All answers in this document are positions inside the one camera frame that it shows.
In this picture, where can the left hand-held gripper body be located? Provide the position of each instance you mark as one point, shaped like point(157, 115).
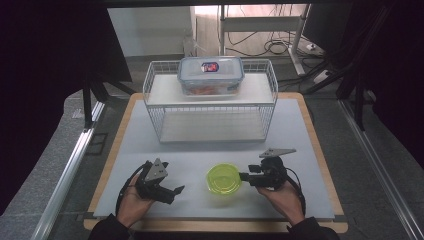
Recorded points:
point(151, 188)

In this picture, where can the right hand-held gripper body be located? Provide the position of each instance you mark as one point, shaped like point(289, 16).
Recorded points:
point(271, 176)

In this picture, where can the green plastic bowl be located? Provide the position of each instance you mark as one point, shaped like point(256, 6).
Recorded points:
point(222, 180)

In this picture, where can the clear plastic food container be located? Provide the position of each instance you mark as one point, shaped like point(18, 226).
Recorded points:
point(210, 75)

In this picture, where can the person's left hand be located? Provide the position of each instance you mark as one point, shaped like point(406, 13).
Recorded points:
point(133, 206)

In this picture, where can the person's right hand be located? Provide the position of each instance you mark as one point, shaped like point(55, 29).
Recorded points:
point(286, 201)

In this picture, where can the grey table mat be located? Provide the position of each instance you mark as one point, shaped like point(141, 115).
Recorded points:
point(206, 206)

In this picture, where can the dark floor grating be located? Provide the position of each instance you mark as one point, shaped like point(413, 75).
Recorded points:
point(97, 143)

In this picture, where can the black metal stand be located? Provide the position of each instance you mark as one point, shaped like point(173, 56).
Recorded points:
point(358, 100)
point(88, 103)

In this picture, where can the white power strip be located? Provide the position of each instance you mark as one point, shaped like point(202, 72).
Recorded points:
point(321, 76)

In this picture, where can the small white adapter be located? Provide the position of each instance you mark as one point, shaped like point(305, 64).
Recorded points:
point(311, 46)

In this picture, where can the black curtain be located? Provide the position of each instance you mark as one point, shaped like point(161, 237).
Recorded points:
point(50, 83)
point(400, 83)

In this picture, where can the aluminium rail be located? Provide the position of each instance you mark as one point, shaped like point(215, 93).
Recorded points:
point(66, 173)
point(380, 173)

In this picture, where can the white desk frame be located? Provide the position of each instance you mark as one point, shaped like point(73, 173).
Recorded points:
point(260, 24)

